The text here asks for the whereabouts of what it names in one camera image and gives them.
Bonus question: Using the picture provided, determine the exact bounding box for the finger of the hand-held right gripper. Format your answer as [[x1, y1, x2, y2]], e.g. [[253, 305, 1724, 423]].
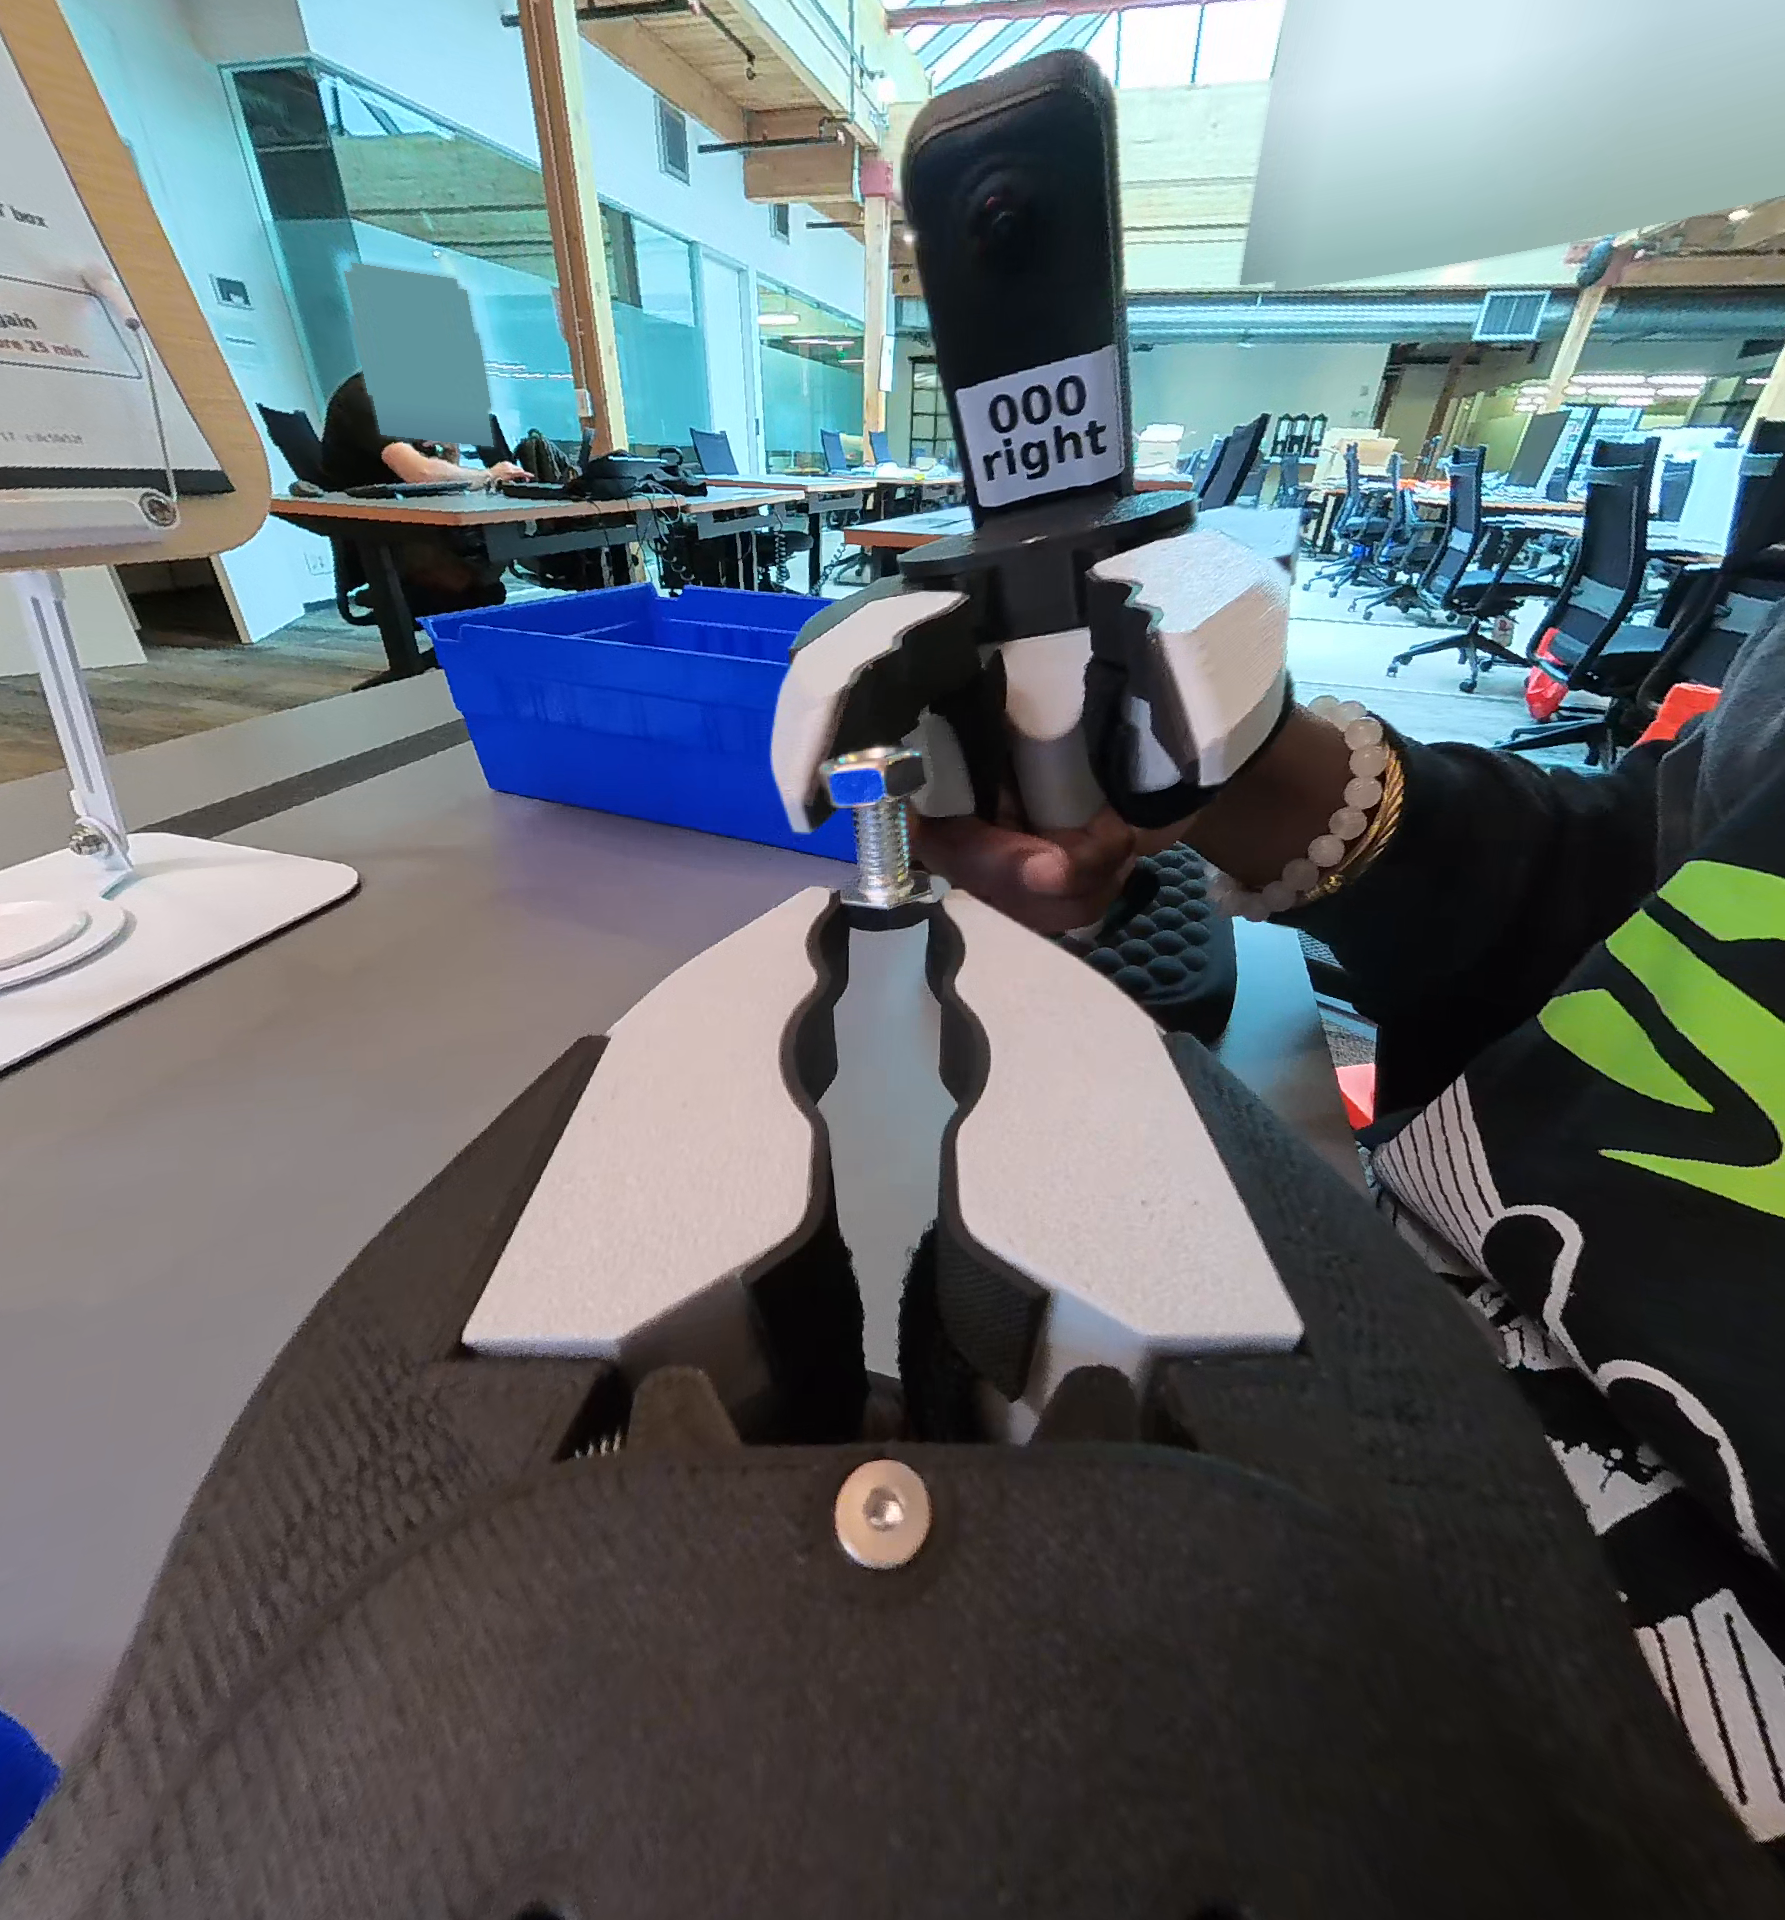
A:
[[1091, 533, 1295, 792], [770, 588, 974, 834]]

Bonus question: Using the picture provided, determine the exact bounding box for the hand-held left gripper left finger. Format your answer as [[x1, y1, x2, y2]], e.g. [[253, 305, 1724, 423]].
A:
[[466, 890, 848, 1364]]

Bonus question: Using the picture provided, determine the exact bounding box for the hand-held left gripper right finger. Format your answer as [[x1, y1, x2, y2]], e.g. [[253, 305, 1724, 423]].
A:
[[924, 885, 1309, 1406]]

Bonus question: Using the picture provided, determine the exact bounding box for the short silver bolt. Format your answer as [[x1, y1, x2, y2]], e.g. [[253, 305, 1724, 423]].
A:
[[837, 745, 940, 911]]

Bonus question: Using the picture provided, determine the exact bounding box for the person's right forearm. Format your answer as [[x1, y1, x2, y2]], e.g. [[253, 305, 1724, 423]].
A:
[[1282, 705, 1733, 1113]]

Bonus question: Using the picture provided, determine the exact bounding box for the person's right hand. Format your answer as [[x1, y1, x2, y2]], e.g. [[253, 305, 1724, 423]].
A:
[[913, 699, 1379, 936]]

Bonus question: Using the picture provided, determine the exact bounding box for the wooden office desk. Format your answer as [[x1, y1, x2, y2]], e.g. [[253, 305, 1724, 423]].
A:
[[840, 511, 988, 590], [270, 482, 809, 693]]

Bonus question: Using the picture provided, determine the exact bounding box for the black honeycomb wrist pad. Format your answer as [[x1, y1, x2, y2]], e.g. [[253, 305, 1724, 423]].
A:
[[1063, 846, 1239, 1043]]

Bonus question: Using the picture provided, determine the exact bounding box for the gold bangle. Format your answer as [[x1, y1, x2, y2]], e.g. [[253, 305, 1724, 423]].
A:
[[1304, 743, 1410, 900]]

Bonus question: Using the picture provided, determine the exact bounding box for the row of black office chairs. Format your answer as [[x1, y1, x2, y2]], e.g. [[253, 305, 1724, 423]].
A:
[[1185, 404, 1750, 768]]

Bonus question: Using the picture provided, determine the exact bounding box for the white document stand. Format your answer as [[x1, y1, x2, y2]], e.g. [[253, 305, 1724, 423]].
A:
[[0, 492, 364, 1108]]

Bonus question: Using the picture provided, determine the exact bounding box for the black office chair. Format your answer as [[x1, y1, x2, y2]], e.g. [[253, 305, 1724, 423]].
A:
[[256, 404, 385, 625]]

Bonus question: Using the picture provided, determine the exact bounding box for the instruction sign board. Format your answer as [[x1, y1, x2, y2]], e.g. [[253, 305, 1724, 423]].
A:
[[0, 0, 272, 584]]

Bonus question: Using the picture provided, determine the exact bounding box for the printed instruction sheet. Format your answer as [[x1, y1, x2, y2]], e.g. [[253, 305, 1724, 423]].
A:
[[0, 0, 227, 499]]

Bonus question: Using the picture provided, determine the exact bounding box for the white bead bracelet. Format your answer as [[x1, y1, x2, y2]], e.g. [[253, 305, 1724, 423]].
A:
[[1207, 693, 1396, 923]]

